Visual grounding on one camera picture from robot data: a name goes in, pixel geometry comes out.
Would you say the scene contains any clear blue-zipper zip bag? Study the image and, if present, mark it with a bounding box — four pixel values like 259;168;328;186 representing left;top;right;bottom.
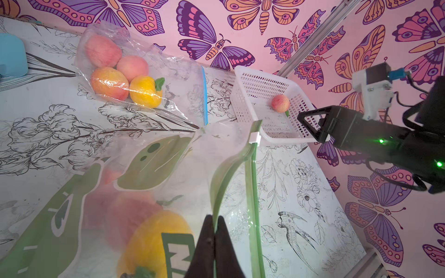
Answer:
74;23;207;127

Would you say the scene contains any yellow-orange peach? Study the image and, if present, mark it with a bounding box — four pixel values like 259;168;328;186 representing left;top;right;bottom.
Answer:
129;76;165;108

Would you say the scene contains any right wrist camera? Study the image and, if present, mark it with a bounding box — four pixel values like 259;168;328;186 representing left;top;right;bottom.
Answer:
352;62;410;120

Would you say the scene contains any green printed zip bag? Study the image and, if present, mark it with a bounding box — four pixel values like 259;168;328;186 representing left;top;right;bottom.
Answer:
1;120;265;278

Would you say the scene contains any white plastic basket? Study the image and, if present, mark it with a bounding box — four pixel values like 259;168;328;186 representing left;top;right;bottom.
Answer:
230;66;316;145

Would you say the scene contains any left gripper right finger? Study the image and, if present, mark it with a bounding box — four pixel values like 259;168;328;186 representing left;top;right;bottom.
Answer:
215;216;245;278

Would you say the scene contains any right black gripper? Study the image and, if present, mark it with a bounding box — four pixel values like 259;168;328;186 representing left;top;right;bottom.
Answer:
297;105;410;162

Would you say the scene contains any yellow bell pepper toy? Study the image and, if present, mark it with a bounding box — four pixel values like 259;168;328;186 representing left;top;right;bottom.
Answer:
117;210;195;278

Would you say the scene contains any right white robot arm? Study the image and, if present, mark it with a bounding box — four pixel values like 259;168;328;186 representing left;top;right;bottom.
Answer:
297;76;445;194

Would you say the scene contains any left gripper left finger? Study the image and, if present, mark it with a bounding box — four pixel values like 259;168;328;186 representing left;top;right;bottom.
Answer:
185;215;215;278

